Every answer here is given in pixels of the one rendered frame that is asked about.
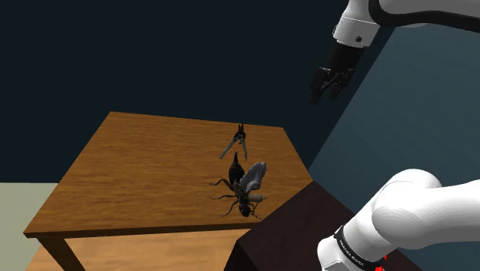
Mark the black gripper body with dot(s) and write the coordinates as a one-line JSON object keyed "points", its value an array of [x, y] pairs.
{"points": [[342, 60]]}

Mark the brown wooden table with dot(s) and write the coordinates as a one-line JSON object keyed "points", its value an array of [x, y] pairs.
{"points": [[150, 169]]}

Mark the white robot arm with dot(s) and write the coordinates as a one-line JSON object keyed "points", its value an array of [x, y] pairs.
{"points": [[412, 210]]}

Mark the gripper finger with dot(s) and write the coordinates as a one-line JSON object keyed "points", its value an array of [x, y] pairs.
{"points": [[338, 86], [318, 84]]}

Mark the grey black pliers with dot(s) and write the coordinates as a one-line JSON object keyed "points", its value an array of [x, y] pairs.
{"points": [[239, 140]]}

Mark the dark robot stand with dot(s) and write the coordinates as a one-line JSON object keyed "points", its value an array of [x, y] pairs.
{"points": [[292, 232]]}

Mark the black insect figure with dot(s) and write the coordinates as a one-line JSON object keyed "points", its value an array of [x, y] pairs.
{"points": [[242, 186]]}

